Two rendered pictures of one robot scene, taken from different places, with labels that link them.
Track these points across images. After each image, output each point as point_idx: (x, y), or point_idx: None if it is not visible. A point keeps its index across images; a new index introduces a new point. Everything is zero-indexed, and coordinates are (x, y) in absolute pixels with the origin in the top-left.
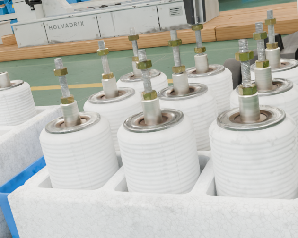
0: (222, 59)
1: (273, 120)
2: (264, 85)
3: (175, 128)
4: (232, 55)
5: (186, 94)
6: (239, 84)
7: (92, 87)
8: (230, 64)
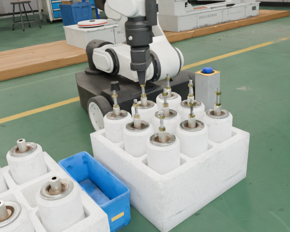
0: None
1: (226, 112)
2: None
3: (205, 124)
4: (2, 97)
5: (171, 114)
6: (113, 109)
7: None
8: (101, 100)
